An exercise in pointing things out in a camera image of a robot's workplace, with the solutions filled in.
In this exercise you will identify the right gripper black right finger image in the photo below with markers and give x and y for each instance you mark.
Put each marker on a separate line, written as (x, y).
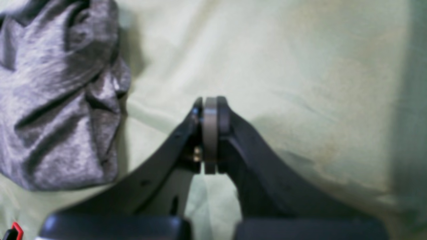
(267, 187)

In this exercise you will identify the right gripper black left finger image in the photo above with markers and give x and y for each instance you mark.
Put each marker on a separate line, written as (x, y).
(160, 186)

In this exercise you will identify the grey heathered T-shirt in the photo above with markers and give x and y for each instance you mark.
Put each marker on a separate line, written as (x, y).
(62, 80)

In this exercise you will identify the orange black clamp left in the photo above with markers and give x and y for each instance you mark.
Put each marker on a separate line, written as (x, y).
(14, 233)

